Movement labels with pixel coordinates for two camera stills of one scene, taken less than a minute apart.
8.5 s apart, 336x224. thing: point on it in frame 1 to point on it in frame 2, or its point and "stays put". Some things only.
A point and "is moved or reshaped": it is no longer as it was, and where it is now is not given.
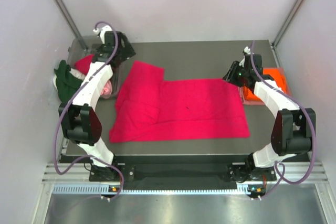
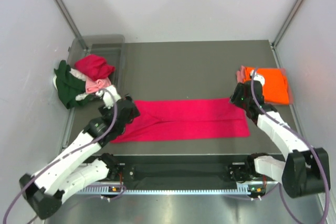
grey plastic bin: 80,46 stays put
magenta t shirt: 150,108 is moved or reshaped
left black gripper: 127,51 to 134,114
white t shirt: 75,73 stays put
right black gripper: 230,76 to 234,97
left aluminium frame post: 64,10 stays put
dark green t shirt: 67,83 stays put
